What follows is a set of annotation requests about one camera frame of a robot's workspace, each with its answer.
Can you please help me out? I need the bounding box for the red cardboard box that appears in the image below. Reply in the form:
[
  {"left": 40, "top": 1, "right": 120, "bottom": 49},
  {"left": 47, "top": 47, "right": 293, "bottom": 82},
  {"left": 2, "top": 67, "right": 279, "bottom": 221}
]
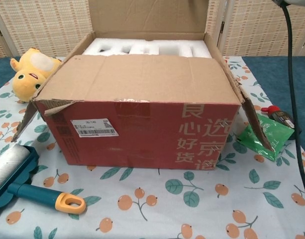
[{"left": 11, "top": 0, "right": 276, "bottom": 172}]

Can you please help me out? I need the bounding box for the white foam insert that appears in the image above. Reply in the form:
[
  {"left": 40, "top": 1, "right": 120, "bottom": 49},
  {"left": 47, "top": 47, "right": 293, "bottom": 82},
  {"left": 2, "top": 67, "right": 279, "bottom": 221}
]
[{"left": 82, "top": 38, "right": 208, "bottom": 58}]

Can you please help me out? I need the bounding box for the floral patterned tablecloth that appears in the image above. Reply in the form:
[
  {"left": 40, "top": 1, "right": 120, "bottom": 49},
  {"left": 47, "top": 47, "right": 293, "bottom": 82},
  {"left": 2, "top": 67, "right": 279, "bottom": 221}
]
[{"left": 0, "top": 56, "right": 305, "bottom": 239}]

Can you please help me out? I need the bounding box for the green foil packet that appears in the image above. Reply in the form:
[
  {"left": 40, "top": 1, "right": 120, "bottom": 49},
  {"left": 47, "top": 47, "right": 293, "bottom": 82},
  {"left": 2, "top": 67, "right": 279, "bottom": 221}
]
[{"left": 236, "top": 113, "right": 295, "bottom": 162}]

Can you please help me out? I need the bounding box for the woven folding screen panel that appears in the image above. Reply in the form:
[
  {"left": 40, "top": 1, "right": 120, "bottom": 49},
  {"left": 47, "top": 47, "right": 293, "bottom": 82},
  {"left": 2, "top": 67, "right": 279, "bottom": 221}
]
[
  {"left": 0, "top": 0, "right": 91, "bottom": 61},
  {"left": 223, "top": 0, "right": 305, "bottom": 58},
  {"left": 206, "top": 0, "right": 224, "bottom": 49}
]

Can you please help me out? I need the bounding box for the yellow plush toy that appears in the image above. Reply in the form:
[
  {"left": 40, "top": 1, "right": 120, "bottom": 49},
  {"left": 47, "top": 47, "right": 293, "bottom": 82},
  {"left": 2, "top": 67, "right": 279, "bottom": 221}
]
[{"left": 9, "top": 47, "right": 62, "bottom": 103}]

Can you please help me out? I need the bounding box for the small black bottle red cap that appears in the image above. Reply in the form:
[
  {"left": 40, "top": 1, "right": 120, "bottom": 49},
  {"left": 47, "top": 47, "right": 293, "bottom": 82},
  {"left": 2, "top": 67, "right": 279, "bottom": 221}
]
[{"left": 261, "top": 105, "right": 296, "bottom": 129}]

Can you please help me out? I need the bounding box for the black hanging cable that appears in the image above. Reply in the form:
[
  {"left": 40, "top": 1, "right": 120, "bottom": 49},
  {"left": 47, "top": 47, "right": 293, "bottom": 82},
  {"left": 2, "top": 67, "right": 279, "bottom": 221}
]
[{"left": 279, "top": 0, "right": 305, "bottom": 207}]

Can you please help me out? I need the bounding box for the lint roller with teal handle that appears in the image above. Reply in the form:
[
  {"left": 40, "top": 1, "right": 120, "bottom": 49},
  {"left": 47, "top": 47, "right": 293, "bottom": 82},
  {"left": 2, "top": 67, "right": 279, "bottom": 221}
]
[{"left": 0, "top": 143, "right": 87, "bottom": 217}]

